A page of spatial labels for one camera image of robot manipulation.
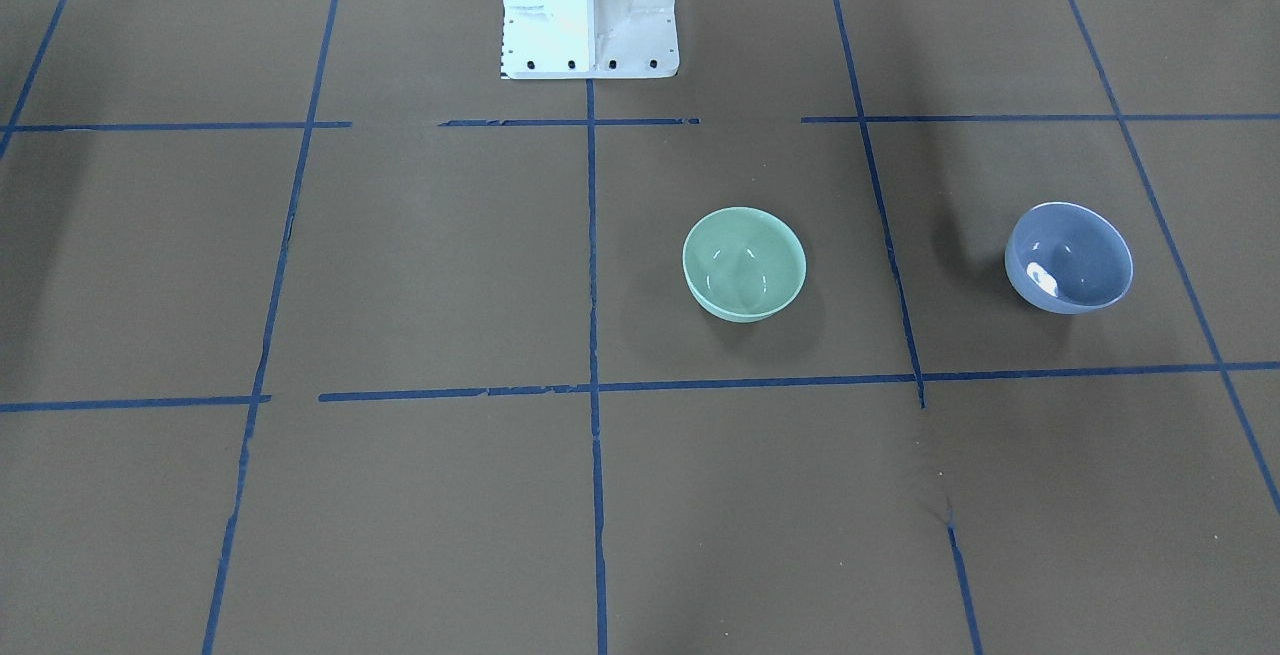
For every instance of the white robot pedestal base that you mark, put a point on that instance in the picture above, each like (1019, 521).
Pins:
(555, 39)

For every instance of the blue ceramic bowl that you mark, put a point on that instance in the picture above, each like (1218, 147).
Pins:
(1065, 259)

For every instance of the green ceramic bowl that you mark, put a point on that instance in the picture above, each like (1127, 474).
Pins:
(743, 265)

